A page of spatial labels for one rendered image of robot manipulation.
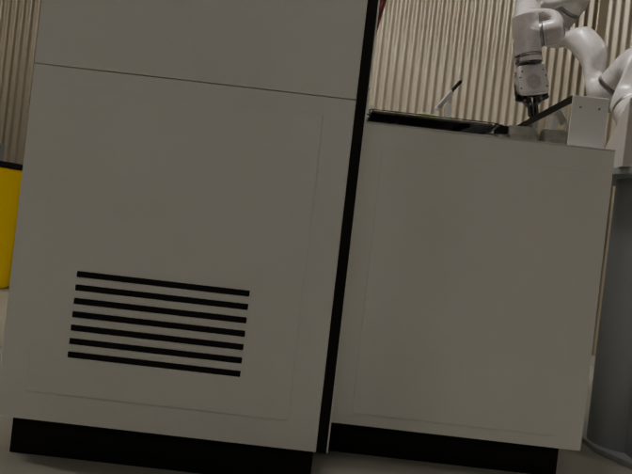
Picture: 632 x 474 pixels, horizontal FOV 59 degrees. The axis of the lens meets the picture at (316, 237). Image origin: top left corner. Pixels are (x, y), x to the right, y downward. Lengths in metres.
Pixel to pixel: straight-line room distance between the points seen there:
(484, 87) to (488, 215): 2.50
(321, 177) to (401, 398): 0.59
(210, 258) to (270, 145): 0.27
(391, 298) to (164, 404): 0.57
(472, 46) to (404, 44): 0.43
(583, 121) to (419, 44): 2.39
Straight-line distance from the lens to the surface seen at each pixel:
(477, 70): 3.90
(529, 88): 1.99
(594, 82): 2.25
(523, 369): 1.50
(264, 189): 1.18
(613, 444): 1.92
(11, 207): 3.78
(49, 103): 1.33
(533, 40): 2.01
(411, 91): 3.80
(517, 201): 1.46
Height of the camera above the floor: 0.53
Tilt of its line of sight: level
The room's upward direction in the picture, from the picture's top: 7 degrees clockwise
